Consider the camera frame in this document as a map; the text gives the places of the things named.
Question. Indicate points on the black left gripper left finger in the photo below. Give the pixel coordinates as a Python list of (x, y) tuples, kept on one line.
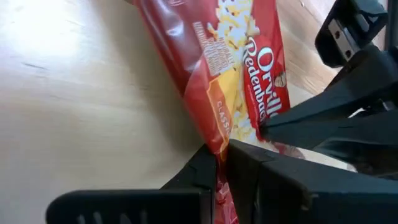
[(140, 208)]

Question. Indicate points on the red popcorn bag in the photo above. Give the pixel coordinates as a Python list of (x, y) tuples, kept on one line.
[(217, 46)]

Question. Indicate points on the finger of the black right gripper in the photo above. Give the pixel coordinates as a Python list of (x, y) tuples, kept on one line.
[(342, 133), (367, 81)]

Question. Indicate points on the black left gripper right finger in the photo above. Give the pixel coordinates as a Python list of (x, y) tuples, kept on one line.
[(311, 199)]

